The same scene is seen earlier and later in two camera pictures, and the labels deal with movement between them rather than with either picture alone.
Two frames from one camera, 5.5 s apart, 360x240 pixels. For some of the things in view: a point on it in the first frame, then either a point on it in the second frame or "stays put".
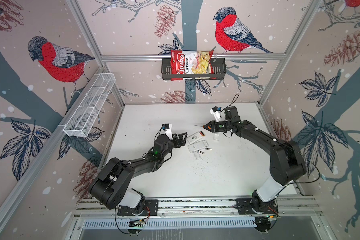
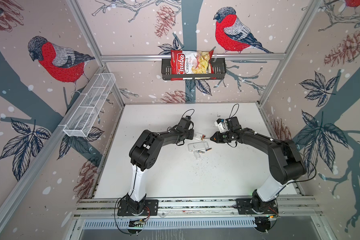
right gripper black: x=212 y=126 to x=217 y=139
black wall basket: x=219 y=70 stays put
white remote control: x=197 y=146 stays put
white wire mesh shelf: x=80 y=122 stays put
